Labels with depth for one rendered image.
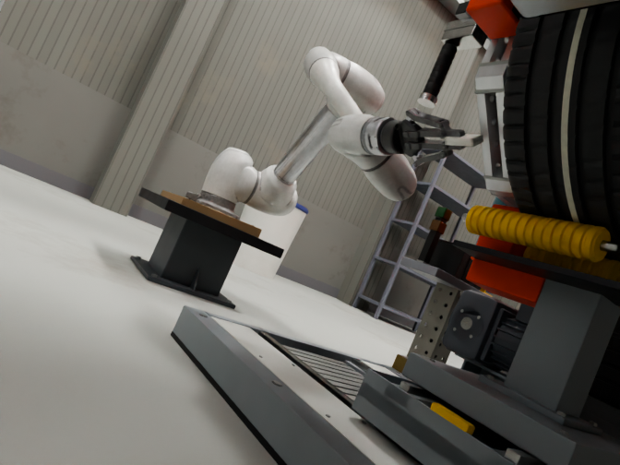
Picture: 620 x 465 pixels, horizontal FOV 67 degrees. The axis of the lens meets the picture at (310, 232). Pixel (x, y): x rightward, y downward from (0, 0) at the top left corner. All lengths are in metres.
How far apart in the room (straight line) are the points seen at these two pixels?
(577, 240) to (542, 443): 0.32
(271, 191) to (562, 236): 1.32
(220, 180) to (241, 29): 3.30
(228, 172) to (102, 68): 2.91
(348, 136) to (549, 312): 0.58
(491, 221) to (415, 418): 0.39
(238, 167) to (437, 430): 1.41
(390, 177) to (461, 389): 0.60
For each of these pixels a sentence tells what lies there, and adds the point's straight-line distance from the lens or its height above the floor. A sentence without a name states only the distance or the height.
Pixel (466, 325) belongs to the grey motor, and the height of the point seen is 0.31.
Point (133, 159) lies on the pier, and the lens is 4.41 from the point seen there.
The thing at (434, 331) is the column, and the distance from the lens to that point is 1.82.
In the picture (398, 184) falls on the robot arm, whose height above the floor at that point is 0.57.
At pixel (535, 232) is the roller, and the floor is 0.50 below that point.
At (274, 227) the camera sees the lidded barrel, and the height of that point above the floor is 0.44.
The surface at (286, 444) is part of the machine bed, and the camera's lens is 0.78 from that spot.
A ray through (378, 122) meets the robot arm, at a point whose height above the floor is 0.65.
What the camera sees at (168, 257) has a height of 0.09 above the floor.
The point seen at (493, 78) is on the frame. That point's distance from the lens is 0.95.
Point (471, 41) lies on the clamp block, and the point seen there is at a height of 0.90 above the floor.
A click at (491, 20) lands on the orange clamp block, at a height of 0.81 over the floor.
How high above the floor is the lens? 0.30
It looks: 3 degrees up
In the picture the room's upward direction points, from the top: 24 degrees clockwise
